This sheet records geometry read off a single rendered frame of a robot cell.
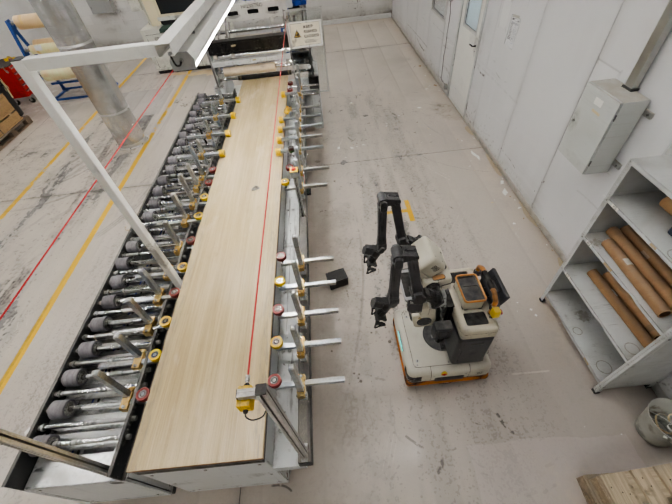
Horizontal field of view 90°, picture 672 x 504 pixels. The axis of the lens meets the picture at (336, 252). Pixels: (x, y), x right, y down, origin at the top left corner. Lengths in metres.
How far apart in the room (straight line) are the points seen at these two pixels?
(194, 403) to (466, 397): 2.03
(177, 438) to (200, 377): 0.34
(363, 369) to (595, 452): 1.73
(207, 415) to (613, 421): 2.87
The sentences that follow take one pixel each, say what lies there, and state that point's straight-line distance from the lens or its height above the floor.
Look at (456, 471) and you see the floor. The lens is 2.95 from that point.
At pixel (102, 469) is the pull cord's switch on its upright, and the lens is 2.49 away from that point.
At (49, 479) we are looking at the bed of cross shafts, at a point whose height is 0.71.
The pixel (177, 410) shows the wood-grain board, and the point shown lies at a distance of 2.32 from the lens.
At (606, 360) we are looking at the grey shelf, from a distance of 3.53.
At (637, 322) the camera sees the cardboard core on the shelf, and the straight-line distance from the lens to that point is 3.23.
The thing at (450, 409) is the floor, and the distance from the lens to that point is 3.06.
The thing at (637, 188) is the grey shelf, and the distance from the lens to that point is 3.09.
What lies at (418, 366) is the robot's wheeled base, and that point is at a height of 0.28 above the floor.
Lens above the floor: 2.86
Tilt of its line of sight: 48 degrees down
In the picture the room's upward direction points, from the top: 7 degrees counter-clockwise
